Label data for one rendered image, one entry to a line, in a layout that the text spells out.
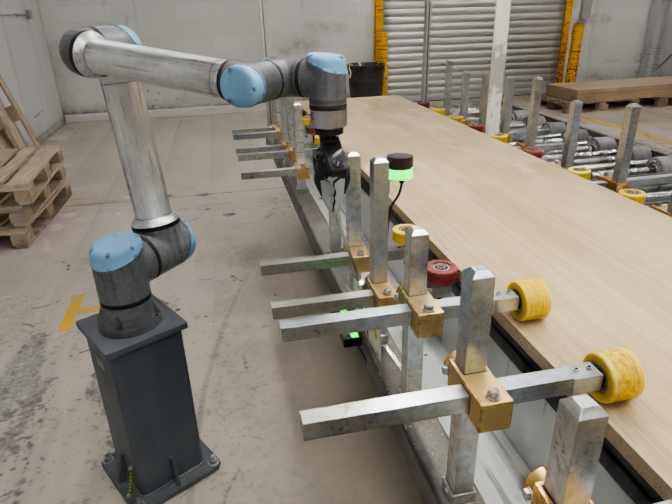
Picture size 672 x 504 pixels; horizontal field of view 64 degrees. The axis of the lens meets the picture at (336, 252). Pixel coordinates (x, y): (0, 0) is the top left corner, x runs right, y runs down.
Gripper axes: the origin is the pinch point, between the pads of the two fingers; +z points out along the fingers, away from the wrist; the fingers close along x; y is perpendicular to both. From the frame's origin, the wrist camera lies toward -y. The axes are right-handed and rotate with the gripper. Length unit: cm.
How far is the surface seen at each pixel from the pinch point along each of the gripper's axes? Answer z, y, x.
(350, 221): 7.6, 8.8, -6.6
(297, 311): 16.9, -19.9, 13.2
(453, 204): 11, 23, -44
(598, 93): 77, 569, -504
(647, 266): 11, -30, -69
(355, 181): -3.7, 8.8, -8.1
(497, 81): -12, 116, -104
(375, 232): 1.0, -16.2, -6.5
